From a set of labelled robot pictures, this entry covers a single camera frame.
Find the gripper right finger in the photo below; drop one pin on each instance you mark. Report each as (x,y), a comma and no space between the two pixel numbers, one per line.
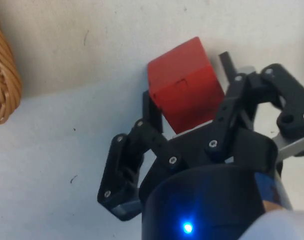
(230,110)

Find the red cube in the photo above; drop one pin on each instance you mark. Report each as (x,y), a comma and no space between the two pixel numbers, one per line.
(184,92)

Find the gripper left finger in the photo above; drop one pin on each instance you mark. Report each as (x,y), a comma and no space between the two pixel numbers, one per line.
(119,170)

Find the wicker basket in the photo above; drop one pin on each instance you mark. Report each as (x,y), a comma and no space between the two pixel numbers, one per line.
(3,82)

